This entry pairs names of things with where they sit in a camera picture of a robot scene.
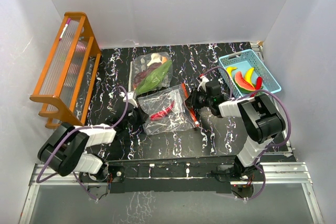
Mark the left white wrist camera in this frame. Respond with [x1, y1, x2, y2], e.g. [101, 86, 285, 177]
[119, 91, 138, 109]

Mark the yellow fake banana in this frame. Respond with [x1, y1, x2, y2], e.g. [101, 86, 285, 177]
[226, 67, 237, 78]
[243, 67, 255, 91]

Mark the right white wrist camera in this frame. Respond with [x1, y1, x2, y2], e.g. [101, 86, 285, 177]
[197, 75, 209, 92]

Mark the red fake chili pepper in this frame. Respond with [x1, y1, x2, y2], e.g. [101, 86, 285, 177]
[150, 101, 175, 121]

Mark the fake watermelon slice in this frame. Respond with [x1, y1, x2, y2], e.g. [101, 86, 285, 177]
[234, 71, 256, 94]

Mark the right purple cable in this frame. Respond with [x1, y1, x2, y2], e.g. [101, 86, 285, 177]
[202, 66, 292, 154]

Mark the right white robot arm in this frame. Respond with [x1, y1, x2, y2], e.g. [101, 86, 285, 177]
[185, 81, 286, 180]

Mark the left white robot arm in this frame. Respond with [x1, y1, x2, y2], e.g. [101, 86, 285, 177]
[37, 104, 149, 182]

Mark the pink white marker pen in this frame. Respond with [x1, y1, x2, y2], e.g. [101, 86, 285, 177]
[59, 18, 71, 41]

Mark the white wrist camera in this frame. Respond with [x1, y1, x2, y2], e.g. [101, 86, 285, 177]
[119, 91, 138, 109]
[197, 75, 209, 92]

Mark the clear zip bag red slider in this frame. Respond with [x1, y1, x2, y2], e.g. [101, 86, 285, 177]
[138, 83, 199, 135]

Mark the clear bag with green leaf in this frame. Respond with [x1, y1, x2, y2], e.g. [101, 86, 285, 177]
[129, 52, 173, 96]

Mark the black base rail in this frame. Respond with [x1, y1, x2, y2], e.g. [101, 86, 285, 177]
[80, 156, 266, 194]

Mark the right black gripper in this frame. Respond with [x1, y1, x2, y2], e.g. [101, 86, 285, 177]
[182, 88, 213, 109]

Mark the orange wooden rack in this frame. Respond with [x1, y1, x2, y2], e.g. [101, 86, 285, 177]
[30, 12, 101, 129]

